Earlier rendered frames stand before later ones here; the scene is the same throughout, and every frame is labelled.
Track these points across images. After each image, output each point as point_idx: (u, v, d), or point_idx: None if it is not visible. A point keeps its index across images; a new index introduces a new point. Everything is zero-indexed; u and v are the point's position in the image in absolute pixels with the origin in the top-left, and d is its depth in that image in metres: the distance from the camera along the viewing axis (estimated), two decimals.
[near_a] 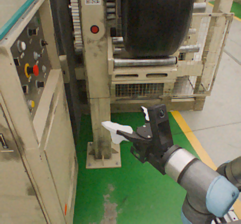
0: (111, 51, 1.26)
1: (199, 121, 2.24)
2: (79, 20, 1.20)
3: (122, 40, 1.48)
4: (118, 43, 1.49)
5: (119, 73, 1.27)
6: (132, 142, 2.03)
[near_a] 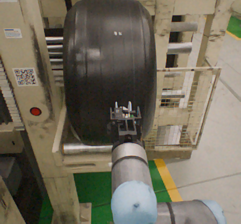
0: (59, 136, 0.98)
1: (186, 173, 1.96)
2: (15, 100, 0.92)
3: None
4: None
5: (70, 164, 0.99)
6: (107, 204, 1.75)
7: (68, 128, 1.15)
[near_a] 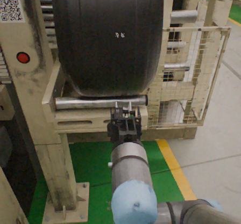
0: (50, 88, 0.87)
1: (190, 153, 1.84)
2: None
3: None
4: None
5: (63, 120, 0.87)
6: (106, 183, 1.63)
7: (62, 86, 1.03)
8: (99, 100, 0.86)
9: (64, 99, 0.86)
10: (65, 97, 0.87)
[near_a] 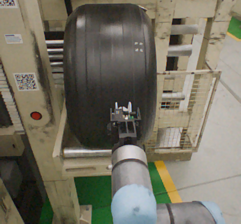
0: (59, 140, 0.99)
1: (186, 175, 1.96)
2: (15, 105, 0.92)
3: None
4: None
5: (70, 167, 0.99)
6: (107, 206, 1.75)
7: (68, 131, 1.15)
8: (103, 153, 0.99)
9: (71, 152, 0.98)
10: (72, 150, 0.98)
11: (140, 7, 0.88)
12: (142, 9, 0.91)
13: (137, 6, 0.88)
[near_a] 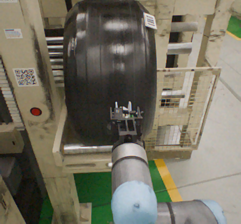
0: (59, 136, 0.99)
1: (186, 173, 1.96)
2: (15, 100, 0.92)
3: None
4: None
5: (70, 164, 0.99)
6: (107, 204, 1.75)
7: (68, 128, 1.15)
8: None
9: None
10: (73, 152, 1.01)
11: (148, 26, 0.72)
12: (151, 19, 0.74)
13: (145, 22, 0.72)
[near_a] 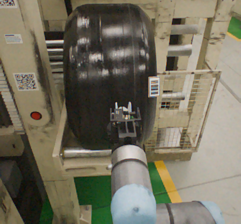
0: (59, 140, 0.99)
1: (186, 175, 1.96)
2: (15, 105, 0.92)
3: None
4: None
5: (70, 167, 0.99)
6: (107, 206, 1.75)
7: (68, 131, 1.15)
8: (103, 150, 0.98)
9: (71, 148, 0.99)
10: (72, 146, 0.99)
11: (151, 96, 0.70)
12: (156, 83, 0.70)
13: (149, 93, 0.69)
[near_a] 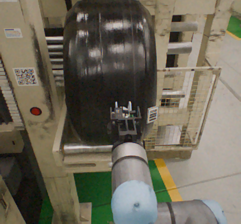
0: (59, 136, 0.98)
1: (186, 173, 1.96)
2: (15, 100, 0.92)
3: None
4: None
5: (70, 164, 0.99)
6: (107, 203, 1.75)
7: (68, 127, 1.15)
8: (103, 150, 0.99)
9: (71, 149, 0.98)
10: (72, 146, 0.98)
11: (149, 121, 0.76)
12: (155, 112, 0.74)
13: (147, 120, 0.75)
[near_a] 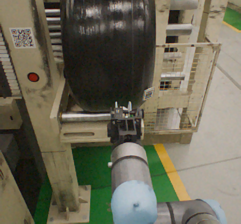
0: (57, 103, 0.97)
1: (186, 158, 1.94)
2: (12, 65, 0.91)
3: None
4: None
5: (68, 132, 0.98)
6: (106, 186, 1.74)
7: (66, 100, 1.13)
8: None
9: (71, 121, 0.99)
10: (71, 121, 0.98)
11: (145, 99, 0.82)
12: (150, 92, 0.79)
13: (143, 99, 0.81)
